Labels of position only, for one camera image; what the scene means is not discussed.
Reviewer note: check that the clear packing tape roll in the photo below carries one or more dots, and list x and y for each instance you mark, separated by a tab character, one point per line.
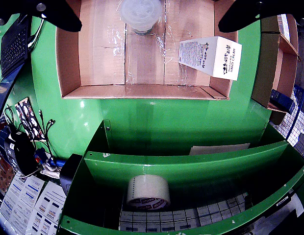
149	191

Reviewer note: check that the grid label sheet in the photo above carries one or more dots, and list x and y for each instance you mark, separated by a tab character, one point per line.
166	220

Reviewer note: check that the white power strip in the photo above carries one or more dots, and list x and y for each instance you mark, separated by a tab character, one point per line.
50	171

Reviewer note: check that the product photo sheet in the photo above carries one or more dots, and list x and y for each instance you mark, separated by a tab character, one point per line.
28	117

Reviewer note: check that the black laptop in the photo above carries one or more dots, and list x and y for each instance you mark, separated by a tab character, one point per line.
14	46

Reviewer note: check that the white paper label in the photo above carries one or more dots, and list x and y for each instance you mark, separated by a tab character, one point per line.
296	206

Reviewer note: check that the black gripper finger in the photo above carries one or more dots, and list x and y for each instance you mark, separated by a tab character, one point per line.
32	6
264	7

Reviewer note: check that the brown product carton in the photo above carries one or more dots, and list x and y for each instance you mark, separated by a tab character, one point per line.
3	176

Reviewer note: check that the open brown cardboard box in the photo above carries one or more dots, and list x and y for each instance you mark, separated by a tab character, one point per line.
289	46
262	73

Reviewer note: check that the green metal shelf unit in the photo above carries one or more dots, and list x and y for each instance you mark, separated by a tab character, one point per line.
191	164

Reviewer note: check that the blue plastic object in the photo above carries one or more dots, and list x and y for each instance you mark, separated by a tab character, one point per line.
57	162

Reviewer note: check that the beige card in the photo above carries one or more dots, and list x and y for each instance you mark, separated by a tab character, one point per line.
220	148

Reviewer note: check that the blue mesh pallet crate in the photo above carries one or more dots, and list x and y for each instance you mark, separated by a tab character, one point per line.
299	122

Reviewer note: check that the flat cardboard tray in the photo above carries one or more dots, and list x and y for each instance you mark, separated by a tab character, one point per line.
103	61

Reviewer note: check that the white hand cream box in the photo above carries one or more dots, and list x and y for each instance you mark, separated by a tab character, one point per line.
223	58

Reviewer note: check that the translucent bottle with teal label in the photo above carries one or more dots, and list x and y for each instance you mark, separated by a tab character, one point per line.
141	13

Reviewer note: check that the white label sheet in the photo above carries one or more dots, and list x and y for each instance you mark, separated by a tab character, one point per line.
9	203
50	205
28	195

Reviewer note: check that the navy blue product box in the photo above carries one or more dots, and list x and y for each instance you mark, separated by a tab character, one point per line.
282	101

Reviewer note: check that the long white printed box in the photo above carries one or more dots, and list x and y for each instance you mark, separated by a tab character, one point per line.
282	27

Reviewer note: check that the black label printer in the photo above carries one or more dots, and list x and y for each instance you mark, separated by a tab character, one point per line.
68	173

